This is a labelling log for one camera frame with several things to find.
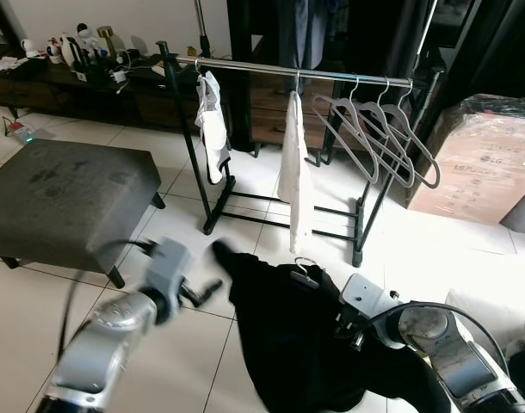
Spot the chrome clothes rail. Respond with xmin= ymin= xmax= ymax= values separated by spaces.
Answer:
xmin=192 ymin=56 xmax=416 ymax=89

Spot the blue denim shirt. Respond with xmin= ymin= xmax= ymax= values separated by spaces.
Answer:
xmin=275 ymin=0 xmax=329 ymax=71

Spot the brown wooden drawer chest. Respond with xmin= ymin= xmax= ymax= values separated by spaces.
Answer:
xmin=245 ymin=81 xmax=334 ymax=151

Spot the dark wooden sideboard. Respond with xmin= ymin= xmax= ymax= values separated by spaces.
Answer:
xmin=0 ymin=50 xmax=197 ymax=132

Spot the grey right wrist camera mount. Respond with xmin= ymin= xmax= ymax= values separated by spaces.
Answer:
xmin=339 ymin=273 xmax=403 ymax=325

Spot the dark grey curtain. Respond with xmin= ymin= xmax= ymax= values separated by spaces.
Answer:
xmin=448 ymin=0 xmax=525 ymax=102

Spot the grey fabric ottoman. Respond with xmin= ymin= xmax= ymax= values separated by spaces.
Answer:
xmin=0 ymin=139 xmax=167 ymax=290

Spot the black clothes rack frame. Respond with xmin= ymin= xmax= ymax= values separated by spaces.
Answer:
xmin=155 ymin=40 xmax=446 ymax=268

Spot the black garment with blue print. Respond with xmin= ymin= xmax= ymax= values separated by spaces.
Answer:
xmin=212 ymin=240 xmax=454 ymax=413

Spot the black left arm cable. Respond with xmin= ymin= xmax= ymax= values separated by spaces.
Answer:
xmin=59 ymin=238 xmax=157 ymax=345

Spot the white paper stack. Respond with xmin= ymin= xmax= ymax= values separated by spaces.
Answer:
xmin=0 ymin=55 xmax=23 ymax=75

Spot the white garment with grey lining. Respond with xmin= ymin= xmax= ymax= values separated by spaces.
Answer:
xmin=195 ymin=70 xmax=232 ymax=185

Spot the plastic-wrapped cardboard box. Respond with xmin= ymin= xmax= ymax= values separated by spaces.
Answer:
xmin=406 ymin=94 xmax=525 ymax=227

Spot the white printed t-shirt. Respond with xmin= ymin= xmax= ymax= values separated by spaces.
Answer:
xmin=275 ymin=89 xmax=314 ymax=256

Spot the silver metal pole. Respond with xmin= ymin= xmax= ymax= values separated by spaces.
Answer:
xmin=192 ymin=0 xmax=212 ymax=59

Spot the black wardrobe frame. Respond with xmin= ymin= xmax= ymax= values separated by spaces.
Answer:
xmin=225 ymin=0 xmax=453 ymax=164

